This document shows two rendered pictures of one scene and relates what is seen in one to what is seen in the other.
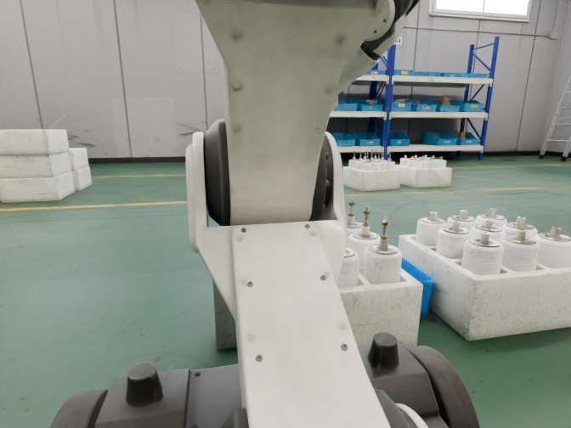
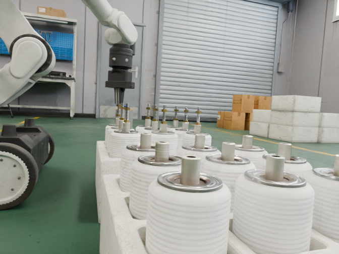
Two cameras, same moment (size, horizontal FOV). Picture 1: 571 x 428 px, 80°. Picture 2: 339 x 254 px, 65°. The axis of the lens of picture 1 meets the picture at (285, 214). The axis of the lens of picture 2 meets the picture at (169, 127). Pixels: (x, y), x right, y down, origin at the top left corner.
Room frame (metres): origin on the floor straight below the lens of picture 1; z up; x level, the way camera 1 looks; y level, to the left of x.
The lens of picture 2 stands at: (0.89, -1.08, 0.34)
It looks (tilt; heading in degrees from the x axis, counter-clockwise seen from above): 4 degrees down; 83
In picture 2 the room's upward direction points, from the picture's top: 3 degrees clockwise
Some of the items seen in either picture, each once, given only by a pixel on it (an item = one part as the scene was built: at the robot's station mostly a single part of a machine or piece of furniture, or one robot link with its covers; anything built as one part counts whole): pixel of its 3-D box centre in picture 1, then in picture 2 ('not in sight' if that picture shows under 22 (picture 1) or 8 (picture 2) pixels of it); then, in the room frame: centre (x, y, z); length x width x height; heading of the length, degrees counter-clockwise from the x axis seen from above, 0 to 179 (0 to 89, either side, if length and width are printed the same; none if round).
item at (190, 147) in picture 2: (455, 230); (199, 148); (1.02, -0.53, 0.25); 0.08 x 0.08 x 0.01
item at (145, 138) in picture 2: (484, 238); (145, 141); (0.90, -0.55, 0.26); 0.02 x 0.02 x 0.03
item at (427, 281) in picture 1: (392, 279); not in sight; (1.07, -0.37, 0.06); 0.30 x 0.11 x 0.12; 12
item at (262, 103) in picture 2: not in sight; (259, 105); (3.01, 3.49, 0.45); 0.30 x 0.24 x 0.30; 99
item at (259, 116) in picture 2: not in sight; (272, 116); (2.71, 2.42, 0.27); 0.39 x 0.39 x 0.18; 14
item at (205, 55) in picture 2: not in sight; (221, 58); (2.78, 5.31, 1.55); 3.20 x 0.12 x 3.10; 11
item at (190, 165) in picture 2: (555, 233); (190, 170); (0.95, -0.78, 0.26); 0.02 x 0.02 x 0.03
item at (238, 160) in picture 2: (488, 228); (227, 160); (1.04, -0.64, 0.25); 0.08 x 0.08 x 0.01
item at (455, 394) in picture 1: (426, 409); (1, 176); (0.48, -0.24, 0.10); 0.20 x 0.05 x 0.20; 11
